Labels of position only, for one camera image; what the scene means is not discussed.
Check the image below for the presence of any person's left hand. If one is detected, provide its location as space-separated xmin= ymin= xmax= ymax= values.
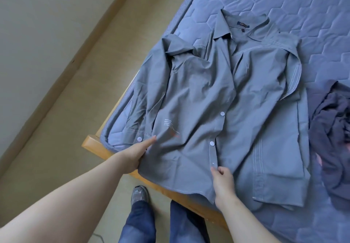
xmin=114 ymin=135 xmax=158 ymax=175

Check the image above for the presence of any person's right hand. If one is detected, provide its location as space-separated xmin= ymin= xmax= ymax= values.
xmin=210 ymin=166 xmax=237 ymax=211

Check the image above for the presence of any grey button-up shirt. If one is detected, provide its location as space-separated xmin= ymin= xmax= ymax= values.
xmin=120 ymin=8 xmax=312 ymax=212

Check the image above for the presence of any dark purple garment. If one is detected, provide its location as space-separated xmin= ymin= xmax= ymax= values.
xmin=307 ymin=80 xmax=350 ymax=203

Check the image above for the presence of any blue quilted mattress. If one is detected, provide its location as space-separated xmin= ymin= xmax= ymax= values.
xmin=81 ymin=0 xmax=350 ymax=243

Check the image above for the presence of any person's right forearm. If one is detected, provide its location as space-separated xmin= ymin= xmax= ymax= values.
xmin=215 ymin=198 xmax=282 ymax=243

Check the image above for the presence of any person's left forearm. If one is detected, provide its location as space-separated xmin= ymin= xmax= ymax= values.
xmin=0 ymin=154 xmax=129 ymax=243

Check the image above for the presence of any person's grey shoe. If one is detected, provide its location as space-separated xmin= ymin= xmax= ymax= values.
xmin=130 ymin=184 xmax=151 ymax=208

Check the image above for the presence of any person's dark trouser leg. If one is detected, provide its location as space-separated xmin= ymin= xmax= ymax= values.
xmin=168 ymin=199 xmax=211 ymax=243
xmin=118 ymin=199 xmax=158 ymax=243

